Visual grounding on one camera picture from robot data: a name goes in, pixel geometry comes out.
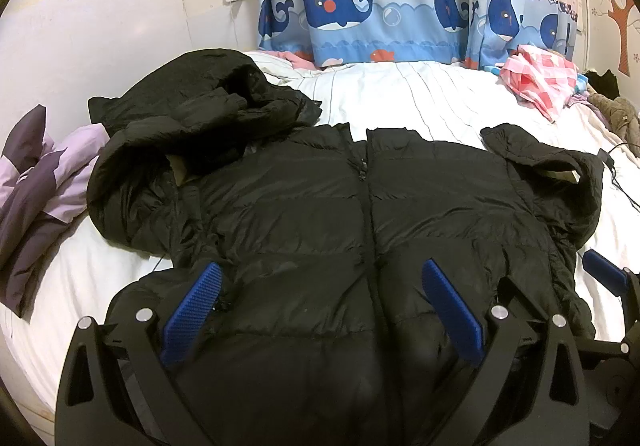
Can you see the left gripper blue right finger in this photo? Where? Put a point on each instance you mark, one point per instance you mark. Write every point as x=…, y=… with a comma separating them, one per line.
x=464, y=329

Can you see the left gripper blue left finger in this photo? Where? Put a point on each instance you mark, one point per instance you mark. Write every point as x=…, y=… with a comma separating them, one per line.
x=184, y=324

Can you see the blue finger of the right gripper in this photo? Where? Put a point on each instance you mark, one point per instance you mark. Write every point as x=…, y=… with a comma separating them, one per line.
x=605, y=272

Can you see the black puffer jacket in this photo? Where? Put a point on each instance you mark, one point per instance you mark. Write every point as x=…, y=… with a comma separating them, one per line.
x=322, y=333

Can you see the brown fur-trimmed coat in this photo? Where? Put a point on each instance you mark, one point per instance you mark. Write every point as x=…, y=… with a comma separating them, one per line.
x=621, y=116

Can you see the pink checkered cloth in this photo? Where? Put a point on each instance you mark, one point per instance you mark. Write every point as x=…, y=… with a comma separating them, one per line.
x=540, y=78

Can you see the black fleece garment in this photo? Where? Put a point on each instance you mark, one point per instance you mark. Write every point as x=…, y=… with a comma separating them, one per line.
x=200, y=86

